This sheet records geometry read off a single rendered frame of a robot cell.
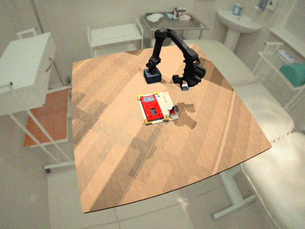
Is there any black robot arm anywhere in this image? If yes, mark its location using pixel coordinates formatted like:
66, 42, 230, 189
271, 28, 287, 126
146, 28, 206, 87

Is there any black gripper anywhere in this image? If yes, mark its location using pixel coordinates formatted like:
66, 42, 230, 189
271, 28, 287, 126
172, 68, 202, 88

